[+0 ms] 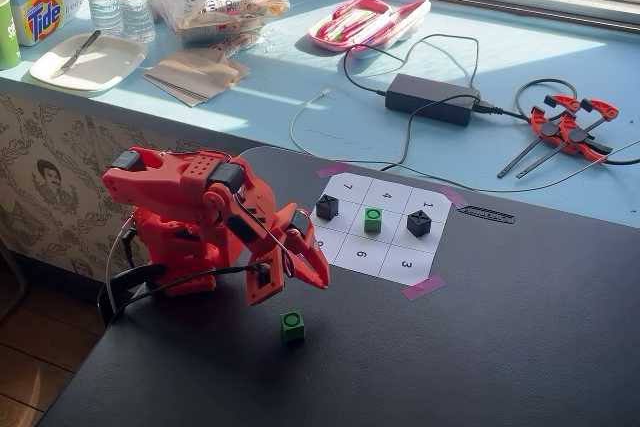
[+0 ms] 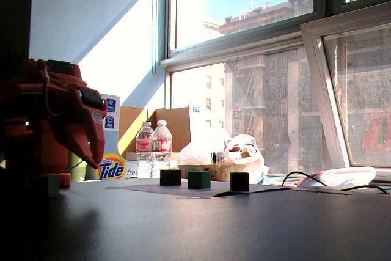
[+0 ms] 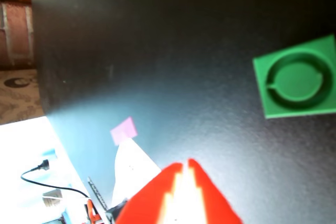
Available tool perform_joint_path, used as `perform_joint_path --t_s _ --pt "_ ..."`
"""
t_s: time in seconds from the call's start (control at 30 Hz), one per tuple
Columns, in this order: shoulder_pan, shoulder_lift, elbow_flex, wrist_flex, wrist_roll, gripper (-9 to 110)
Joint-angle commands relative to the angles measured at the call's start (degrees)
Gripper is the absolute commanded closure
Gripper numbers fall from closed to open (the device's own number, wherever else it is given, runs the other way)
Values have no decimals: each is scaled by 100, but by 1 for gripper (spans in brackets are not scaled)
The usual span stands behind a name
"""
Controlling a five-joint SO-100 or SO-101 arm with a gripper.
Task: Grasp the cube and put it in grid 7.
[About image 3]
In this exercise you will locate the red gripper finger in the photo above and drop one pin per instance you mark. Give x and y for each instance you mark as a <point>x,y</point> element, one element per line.
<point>147,203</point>
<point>215,203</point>

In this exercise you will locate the green cube with circle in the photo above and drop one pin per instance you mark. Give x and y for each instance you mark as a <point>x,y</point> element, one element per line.
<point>295,82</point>

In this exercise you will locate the white numbered grid paper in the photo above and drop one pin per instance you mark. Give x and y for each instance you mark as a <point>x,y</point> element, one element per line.
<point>131,166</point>

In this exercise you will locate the red bar clamp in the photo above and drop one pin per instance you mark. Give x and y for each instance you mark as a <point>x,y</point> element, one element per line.
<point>92,213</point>

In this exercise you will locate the pink tape piece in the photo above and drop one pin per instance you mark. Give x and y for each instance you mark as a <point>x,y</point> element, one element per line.
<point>124,130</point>

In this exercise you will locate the brown wooden door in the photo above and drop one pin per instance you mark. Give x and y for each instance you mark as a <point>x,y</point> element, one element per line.
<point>15,30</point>

